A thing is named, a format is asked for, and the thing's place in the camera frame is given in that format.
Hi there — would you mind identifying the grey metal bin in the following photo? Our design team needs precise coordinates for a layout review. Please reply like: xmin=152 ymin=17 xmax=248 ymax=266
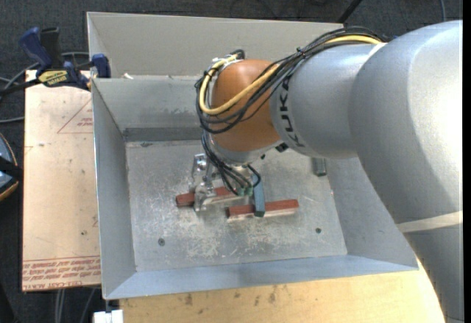
xmin=86 ymin=11 xmax=420 ymax=301

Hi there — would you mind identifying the red-brown flat block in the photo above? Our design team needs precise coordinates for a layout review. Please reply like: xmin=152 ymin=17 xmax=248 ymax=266
xmin=175 ymin=186 xmax=237 ymax=208
xmin=225 ymin=199 xmax=300 ymax=224

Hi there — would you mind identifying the brown cardboard board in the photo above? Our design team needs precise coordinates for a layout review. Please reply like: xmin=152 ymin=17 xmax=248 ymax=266
xmin=21 ymin=69 xmax=102 ymax=293

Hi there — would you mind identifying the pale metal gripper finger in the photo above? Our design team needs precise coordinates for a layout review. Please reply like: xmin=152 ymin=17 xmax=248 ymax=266
xmin=189 ymin=153 xmax=209 ymax=192
xmin=194 ymin=183 xmax=226 ymax=213

